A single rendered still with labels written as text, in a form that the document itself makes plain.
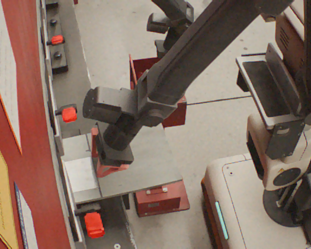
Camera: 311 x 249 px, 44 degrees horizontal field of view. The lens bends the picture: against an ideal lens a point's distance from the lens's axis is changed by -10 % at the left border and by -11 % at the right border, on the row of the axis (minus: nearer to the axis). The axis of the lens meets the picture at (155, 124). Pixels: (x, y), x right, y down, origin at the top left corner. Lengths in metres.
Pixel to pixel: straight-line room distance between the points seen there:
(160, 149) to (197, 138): 1.29
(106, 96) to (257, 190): 1.15
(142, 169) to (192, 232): 1.06
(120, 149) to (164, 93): 0.20
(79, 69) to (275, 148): 0.67
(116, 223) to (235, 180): 0.89
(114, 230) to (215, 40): 0.58
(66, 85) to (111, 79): 1.25
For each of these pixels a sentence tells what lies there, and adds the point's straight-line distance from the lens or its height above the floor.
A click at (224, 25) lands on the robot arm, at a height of 1.46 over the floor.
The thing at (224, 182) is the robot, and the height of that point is 0.28.
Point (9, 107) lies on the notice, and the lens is 0.24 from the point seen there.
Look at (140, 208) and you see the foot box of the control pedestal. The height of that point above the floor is 0.07.
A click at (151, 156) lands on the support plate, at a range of 0.97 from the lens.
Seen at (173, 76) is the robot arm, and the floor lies 1.32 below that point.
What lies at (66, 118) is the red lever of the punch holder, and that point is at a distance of 0.65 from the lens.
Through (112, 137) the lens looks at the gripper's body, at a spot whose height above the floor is 1.13.
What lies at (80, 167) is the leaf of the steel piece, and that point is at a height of 1.00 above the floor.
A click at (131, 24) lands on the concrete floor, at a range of 2.96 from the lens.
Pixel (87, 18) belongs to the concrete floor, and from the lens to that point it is 3.06.
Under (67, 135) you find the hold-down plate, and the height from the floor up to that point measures 0.90.
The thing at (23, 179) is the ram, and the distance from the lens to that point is 0.24.
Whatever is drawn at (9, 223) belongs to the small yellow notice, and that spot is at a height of 1.66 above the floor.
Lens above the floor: 1.80
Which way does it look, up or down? 51 degrees down
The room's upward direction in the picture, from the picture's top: 1 degrees clockwise
